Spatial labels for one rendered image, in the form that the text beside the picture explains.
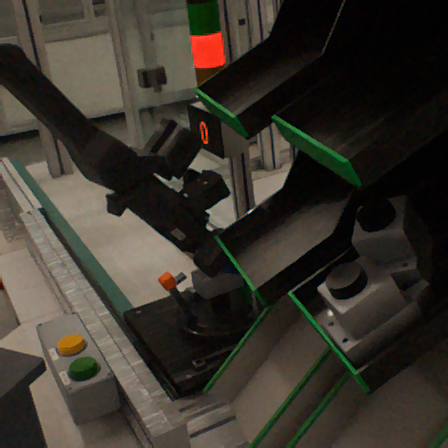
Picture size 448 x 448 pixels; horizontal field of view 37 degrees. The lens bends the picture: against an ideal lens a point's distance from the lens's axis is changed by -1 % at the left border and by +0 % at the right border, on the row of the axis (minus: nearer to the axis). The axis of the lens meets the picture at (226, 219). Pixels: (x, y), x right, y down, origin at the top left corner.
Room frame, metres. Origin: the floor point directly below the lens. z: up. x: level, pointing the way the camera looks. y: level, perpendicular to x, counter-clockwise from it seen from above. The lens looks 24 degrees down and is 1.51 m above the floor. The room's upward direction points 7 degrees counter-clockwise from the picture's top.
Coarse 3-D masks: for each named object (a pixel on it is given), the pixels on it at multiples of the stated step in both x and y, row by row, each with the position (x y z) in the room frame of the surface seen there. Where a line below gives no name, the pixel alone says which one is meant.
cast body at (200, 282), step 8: (192, 272) 0.86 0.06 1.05; (200, 272) 0.86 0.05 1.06; (192, 280) 0.86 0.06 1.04; (200, 280) 0.83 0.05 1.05; (208, 280) 0.83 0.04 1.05; (216, 280) 0.83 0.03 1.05; (224, 280) 0.84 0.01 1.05; (232, 280) 0.84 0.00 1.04; (240, 280) 0.85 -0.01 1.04; (200, 288) 0.84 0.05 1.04; (208, 288) 0.83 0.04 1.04; (216, 288) 0.83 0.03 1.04; (224, 288) 0.84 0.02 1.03; (232, 288) 0.84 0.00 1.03; (208, 296) 0.83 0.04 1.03
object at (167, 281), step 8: (168, 272) 0.83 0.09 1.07; (160, 280) 0.82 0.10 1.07; (168, 280) 0.82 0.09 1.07; (176, 280) 0.83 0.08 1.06; (168, 288) 0.82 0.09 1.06; (176, 288) 0.83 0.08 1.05; (176, 296) 0.82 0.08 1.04; (184, 304) 0.83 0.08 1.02; (184, 312) 0.83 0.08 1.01; (192, 312) 0.83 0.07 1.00
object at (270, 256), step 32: (288, 192) 0.66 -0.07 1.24; (320, 192) 0.65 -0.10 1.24; (352, 192) 0.54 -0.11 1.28; (384, 192) 0.55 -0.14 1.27; (256, 224) 0.65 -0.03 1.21; (288, 224) 0.63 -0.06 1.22; (320, 224) 0.60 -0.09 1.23; (352, 224) 0.54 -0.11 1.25; (256, 256) 0.60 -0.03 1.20; (288, 256) 0.57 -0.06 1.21; (320, 256) 0.53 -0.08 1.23; (256, 288) 0.52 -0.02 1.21; (288, 288) 0.53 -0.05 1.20
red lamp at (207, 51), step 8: (192, 40) 1.07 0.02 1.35; (200, 40) 1.06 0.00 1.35; (208, 40) 1.05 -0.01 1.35; (216, 40) 1.06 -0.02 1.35; (192, 48) 1.07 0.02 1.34; (200, 48) 1.06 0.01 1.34; (208, 48) 1.05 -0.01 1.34; (216, 48) 1.06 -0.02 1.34; (200, 56) 1.06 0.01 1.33; (208, 56) 1.05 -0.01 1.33; (216, 56) 1.06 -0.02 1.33; (200, 64) 1.06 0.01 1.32; (208, 64) 1.05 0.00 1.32; (216, 64) 1.06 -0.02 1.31
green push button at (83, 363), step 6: (78, 360) 0.80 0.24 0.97; (84, 360) 0.79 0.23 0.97; (90, 360) 0.79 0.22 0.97; (72, 366) 0.78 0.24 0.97; (78, 366) 0.78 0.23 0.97; (84, 366) 0.78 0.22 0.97; (90, 366) 0.78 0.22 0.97; (96, 366) 0.78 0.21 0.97; (72, 372) 0.77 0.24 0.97; (78, 372) 0.77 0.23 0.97; (84, 372) 0.77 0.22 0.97; (90, 372) 0.77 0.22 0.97
